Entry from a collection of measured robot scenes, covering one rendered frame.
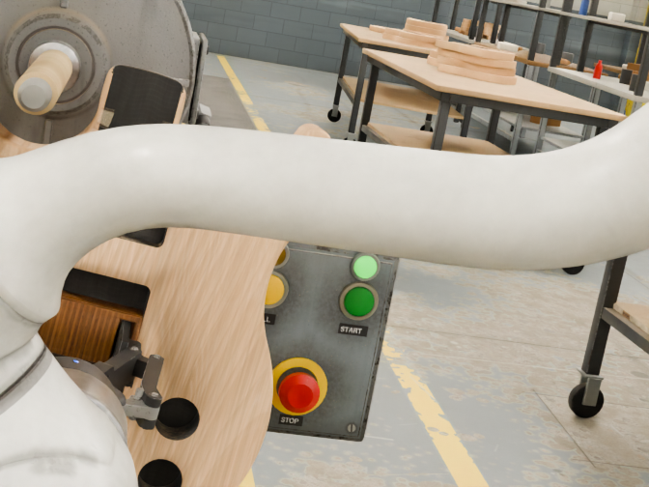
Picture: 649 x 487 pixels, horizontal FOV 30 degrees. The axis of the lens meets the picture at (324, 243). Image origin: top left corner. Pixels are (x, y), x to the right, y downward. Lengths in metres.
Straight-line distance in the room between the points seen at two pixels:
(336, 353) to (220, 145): 0.61
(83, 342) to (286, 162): 0.44
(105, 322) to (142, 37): 0.28
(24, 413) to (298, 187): 0.18
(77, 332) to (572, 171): 0.51
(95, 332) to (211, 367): 0.10
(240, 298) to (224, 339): 0.04
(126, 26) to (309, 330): 0.34
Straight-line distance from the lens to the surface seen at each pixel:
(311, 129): 1.00
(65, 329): 1.02
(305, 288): 1.18
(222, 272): 1.01
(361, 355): 1.21
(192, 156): 0.61
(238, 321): 1.02
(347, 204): 0.61
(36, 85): 0.91
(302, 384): 1.18
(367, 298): 1.18
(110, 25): 1.14
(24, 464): 0.65
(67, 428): 0.66
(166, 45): 1.14
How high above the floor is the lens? 1.38
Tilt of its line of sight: 13 degrees down
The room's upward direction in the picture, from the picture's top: 10 degrees clockwise
